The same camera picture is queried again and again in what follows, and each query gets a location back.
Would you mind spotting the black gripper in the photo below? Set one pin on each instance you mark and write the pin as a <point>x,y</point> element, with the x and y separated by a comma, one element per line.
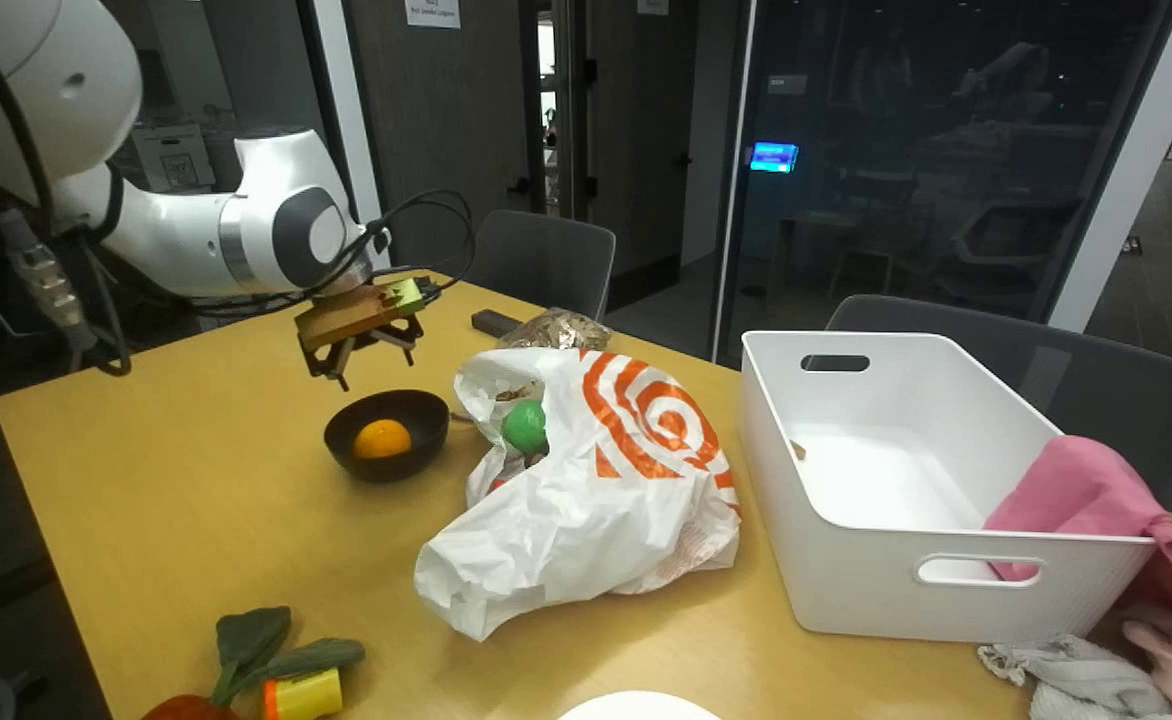
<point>356,334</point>

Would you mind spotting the orange toy fruit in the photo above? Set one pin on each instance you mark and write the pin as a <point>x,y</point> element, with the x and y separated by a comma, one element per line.
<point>380,442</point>

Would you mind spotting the green toy apple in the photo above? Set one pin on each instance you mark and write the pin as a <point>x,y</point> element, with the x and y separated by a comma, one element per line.
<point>524,424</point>

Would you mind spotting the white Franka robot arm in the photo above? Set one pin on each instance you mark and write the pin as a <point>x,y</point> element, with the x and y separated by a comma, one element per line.
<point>211,235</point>

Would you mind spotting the black bowl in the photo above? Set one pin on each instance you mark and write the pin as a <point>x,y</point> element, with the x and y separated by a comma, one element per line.
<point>344,446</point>

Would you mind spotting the clear bag of rubber bands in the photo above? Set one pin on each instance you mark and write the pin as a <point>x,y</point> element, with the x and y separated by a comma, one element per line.
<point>565,331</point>

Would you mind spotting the white plastic bag orange print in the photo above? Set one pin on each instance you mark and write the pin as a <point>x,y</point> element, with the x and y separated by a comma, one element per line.
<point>571,534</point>

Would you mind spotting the red stuffed vegetable green leaves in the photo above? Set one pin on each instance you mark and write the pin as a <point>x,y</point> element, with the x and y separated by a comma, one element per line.
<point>251,640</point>

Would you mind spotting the black rectangular case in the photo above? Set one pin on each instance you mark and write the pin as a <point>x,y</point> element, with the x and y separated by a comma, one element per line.
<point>495,320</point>

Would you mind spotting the grey office chair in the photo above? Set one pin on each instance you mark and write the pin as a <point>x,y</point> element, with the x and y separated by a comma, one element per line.
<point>544,262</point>
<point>1116,384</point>

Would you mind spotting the yellow cylinder toy orange end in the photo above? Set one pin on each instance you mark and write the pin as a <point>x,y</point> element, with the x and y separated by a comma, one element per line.
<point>307,697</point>

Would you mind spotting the white paper plate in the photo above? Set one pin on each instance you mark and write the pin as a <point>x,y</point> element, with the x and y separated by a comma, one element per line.
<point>638,704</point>

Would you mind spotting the blue lit screen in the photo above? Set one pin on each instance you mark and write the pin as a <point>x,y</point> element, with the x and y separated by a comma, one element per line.
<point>772,157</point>

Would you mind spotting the white plastic bin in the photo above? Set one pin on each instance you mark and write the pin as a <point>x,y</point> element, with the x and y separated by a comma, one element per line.
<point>878,560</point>

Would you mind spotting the white grey towel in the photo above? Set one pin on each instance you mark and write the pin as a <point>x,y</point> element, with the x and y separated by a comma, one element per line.
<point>1079,682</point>

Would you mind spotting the white wall sign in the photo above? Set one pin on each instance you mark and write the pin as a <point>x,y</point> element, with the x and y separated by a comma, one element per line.
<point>433,13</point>

